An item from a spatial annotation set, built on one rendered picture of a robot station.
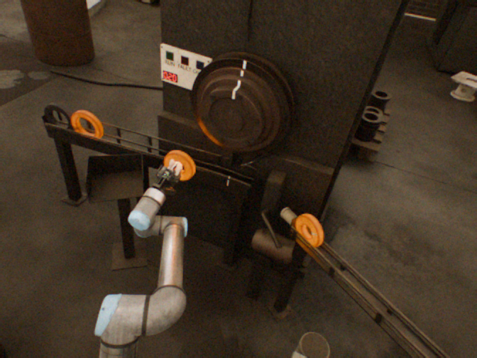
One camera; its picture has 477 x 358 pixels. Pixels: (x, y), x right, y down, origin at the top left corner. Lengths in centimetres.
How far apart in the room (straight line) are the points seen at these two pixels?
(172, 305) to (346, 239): 177
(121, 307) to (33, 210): 173
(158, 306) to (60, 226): 159
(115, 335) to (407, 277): 200
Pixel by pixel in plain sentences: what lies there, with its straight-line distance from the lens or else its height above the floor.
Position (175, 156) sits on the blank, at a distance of 178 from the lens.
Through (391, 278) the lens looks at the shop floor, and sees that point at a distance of 275.
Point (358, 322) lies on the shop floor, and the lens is 247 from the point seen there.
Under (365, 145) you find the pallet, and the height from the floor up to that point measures 14.
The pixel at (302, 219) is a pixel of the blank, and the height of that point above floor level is 75.
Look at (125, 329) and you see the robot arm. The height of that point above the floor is 88.
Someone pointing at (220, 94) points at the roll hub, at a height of 122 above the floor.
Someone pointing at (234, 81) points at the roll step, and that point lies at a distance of 160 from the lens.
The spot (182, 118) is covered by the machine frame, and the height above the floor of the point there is 87.
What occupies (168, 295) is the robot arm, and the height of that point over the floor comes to 90.
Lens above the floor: 201
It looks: 41 degrees down
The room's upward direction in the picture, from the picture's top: 9 degrees clockwise
